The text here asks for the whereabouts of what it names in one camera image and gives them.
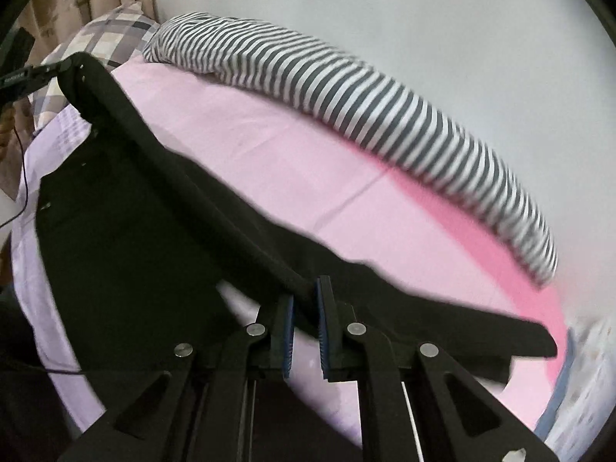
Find black pants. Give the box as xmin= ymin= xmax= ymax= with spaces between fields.
xmin=35 ymin=53 xmax=557 ymax=429

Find plaid pillow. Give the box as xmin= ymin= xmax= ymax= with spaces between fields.
xmin=29 ymin=2 xmax=160 ymax=134

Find pink bed sheet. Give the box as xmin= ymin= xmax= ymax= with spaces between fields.
xmin=9 ymin=54 xmax=569 ymax=449

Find grey white striped bolster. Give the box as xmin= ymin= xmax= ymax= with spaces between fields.
xmin=143 ymin=12 xmax=559 ymax=287

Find white floral blanket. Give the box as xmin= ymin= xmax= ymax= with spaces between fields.
xmin=534 ymin=317 xmax=615 ymax=461

